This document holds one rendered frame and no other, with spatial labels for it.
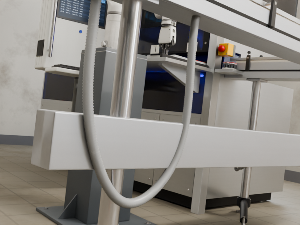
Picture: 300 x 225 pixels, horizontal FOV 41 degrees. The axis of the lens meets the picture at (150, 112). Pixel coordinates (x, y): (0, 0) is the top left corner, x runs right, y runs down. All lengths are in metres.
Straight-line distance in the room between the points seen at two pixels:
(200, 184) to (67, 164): 1.69
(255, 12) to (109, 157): 0.66
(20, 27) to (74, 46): 2.42
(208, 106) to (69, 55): 1.11
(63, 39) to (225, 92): 1.21
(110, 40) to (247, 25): 0.96
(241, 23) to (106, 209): 0.66
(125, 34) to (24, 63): 4.42
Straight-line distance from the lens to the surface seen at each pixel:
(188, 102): 1.08
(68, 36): 3.00
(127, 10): 0.98
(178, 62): 2.25
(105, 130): 0.90
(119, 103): 0.95
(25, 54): 5.37
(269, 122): 3.03
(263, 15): 1.34
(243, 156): 1.32
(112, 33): 2.07
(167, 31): 2.32
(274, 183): 3.20
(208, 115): 2.45
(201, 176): 2.47
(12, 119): 5.32
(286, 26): 1.46
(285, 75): 2.33
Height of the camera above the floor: 0.56
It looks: level
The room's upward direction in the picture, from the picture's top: 6 degrees clockwise
